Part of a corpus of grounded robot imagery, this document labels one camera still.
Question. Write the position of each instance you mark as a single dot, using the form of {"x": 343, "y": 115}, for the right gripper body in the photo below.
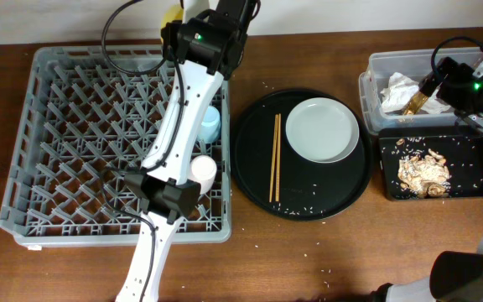
{"x": 463, "y": 92}

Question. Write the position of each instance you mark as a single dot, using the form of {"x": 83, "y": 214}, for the gold foil wrapper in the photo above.
{"x": 417, "y": 100}

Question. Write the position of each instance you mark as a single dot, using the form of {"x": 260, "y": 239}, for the white tissue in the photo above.
{"x": 399, "y": 92}

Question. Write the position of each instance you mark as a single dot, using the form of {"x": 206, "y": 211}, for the peanut shells and rice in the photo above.
{"x": 423, "y": 173}

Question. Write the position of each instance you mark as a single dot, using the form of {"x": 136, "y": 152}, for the light blue plastic cup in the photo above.
{"x": 210, "y": 128}

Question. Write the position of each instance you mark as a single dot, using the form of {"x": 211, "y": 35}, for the pink plastic cup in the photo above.
{"x": 203, "y": 171}

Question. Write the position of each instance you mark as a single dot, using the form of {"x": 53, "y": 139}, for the yellow bowl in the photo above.
{"x": 175, "y": 14}

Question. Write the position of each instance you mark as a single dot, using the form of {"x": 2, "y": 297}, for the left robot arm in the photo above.
{"x": 206, "y": 45}

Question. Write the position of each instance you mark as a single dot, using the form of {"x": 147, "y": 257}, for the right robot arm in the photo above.
{"x": 455, "y": 276}

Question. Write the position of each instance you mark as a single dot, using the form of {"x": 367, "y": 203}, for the clear plastic waste bin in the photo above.
{"x": 414, "y": 64}

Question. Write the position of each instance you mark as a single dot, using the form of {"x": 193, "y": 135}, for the black rectangular waste bin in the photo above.
{"x": 463, "y": 159}

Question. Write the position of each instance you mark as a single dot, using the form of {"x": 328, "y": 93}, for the grey dishwasher rack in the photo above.
{"x": 85, "y": 108}

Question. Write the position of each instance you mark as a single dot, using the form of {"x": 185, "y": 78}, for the white round plate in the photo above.
{"x": 322, "y": 130}

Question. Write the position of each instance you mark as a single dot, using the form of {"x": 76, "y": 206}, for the right wooden chopstick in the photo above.
{"x": 278, "y": 157}

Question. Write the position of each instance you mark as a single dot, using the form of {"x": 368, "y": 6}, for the wooden chopstick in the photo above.
{"x": 273, "y": 160}
{"x": 278, "y": 157}

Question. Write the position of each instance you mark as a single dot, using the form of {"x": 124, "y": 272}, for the left wooden chopstick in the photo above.
{"x": 273, "y": 160}

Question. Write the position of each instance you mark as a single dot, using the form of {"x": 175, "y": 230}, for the round black tray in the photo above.
{"x": 307, "y": 191}

